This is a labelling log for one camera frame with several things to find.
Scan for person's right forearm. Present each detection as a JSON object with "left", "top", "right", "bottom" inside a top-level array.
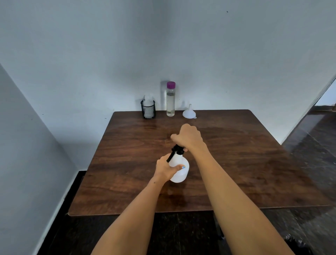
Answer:
[{"left": 187, "top": 146, "right": 296, "bottom": 255}]

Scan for white spray bottle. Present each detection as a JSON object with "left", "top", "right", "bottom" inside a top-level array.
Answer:
[{"left": 168, "top": 153, "right": 190, "bottom": 183}]

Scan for person's right hand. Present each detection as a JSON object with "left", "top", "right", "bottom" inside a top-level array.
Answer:
[{"left": 170, "top": 123, "right": 208, "bottom": 156}]

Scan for black spray trigger with tube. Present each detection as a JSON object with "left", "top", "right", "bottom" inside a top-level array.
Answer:
[{"left": 166, "top": 144, "right": 186, "bottom": 164}]

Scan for person's left hand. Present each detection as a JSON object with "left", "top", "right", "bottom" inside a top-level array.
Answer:
[{"left": 152, "top": 153, "right": 186, "bottom": 185}]

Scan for white plastic funnel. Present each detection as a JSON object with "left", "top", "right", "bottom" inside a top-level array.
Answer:
[{"left": 182, "top": 104, "right": 197, "bottom": 120}]

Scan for black mesh holder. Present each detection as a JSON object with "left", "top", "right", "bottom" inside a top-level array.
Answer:
[{"left": 140, "top": 99, "right": 157, "bottom": 119}]

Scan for clear water bottle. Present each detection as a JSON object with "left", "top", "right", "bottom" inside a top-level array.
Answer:
[{"left": 166, "top": 88, "right": 176, "bottom": 117}]

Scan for dark wooden table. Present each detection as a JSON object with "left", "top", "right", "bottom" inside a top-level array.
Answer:
[{"left": 68, "top": 109, "right": 333, "bottom": 217}]

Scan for person's left forearm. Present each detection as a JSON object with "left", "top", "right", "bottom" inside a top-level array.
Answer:
[{"left": 90, "top": 178, "right": 172, "bottom": 255}]

